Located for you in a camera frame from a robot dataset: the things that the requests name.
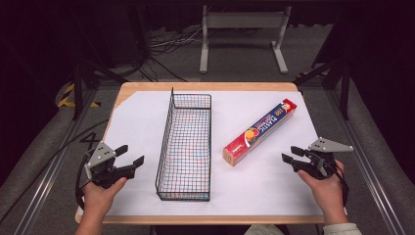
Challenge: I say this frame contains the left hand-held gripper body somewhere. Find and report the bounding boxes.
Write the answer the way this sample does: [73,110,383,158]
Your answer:
[84,141,136,190]

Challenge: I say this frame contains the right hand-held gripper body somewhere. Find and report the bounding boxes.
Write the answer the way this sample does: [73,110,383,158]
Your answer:
[291,136,354,181]

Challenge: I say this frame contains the red blue plastic wrap box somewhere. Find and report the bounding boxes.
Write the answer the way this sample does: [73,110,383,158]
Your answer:
[222,98,299,167]

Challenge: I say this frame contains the black wire basket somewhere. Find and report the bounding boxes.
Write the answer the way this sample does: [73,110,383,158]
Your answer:
[155,87,212,203]

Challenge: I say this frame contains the person's right hand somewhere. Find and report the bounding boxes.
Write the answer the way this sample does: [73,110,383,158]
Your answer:
[297,159,348,224]

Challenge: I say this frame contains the person's left hand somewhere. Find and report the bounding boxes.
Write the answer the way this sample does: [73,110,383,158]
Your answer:
[82,176,128,223]

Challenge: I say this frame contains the white paper sheet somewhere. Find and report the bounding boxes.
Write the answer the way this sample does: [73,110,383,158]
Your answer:
[105,90,324,217]

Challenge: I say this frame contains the yellow black floor tape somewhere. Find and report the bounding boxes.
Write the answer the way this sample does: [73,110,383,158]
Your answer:
[57,82,102,109]

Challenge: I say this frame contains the black tripod stand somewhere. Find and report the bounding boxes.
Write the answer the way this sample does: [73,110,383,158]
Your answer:
[64,58,129,121]
[293,55,353,121]

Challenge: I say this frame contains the grey metal stand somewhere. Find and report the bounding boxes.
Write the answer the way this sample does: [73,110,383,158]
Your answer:
[199,4,293,74]

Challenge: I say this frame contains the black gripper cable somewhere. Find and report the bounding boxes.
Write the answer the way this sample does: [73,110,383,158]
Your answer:
[74,153,94,211]
[332,161,350,208]

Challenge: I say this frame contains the aluminium rail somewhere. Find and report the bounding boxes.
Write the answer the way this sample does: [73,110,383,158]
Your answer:
[326,87,409,235]
[13,87,99,235]

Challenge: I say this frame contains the long black floor cable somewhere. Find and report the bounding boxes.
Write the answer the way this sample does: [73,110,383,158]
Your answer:
[0,118,111,226]

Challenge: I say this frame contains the bundle of floor cables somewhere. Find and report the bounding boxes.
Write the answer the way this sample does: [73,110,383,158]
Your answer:
[125,25,262,83]

